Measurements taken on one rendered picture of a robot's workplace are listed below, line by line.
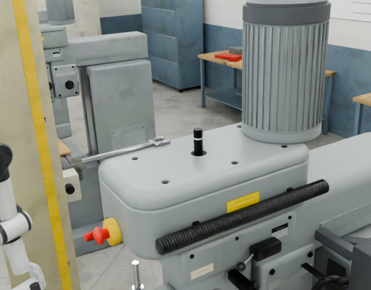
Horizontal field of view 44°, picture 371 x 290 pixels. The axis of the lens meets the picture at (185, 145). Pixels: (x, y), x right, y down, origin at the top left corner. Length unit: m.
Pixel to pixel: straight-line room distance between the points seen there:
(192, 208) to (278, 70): 0.37
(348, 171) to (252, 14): 0.52
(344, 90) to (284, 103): 5.28
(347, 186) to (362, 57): 4.86
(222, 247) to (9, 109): 1.85
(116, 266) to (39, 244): 1.03
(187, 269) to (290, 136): 0.39
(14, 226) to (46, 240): 1.33
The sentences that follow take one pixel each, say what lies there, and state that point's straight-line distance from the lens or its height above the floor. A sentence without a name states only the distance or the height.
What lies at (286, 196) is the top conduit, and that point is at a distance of 1.05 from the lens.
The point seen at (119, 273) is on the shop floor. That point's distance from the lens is 3.82.
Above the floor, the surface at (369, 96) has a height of 0.88.
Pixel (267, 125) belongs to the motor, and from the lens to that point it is 1.10.
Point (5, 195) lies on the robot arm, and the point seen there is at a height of 1.58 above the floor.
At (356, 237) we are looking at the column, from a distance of 1.40.
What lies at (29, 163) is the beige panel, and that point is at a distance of 2.79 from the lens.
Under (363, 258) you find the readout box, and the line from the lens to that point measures 1.05.
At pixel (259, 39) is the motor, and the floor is 2.13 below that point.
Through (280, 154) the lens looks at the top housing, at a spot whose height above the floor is 1.89.
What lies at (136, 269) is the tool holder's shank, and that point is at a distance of 1.75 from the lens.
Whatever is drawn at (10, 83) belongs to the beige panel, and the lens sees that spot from 2.64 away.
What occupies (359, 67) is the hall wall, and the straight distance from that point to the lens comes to 6.14.
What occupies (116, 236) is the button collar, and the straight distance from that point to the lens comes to 1.00.
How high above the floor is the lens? 2.31
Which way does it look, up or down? 22 degrees down
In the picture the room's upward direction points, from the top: 2 degrees counter-clockwise
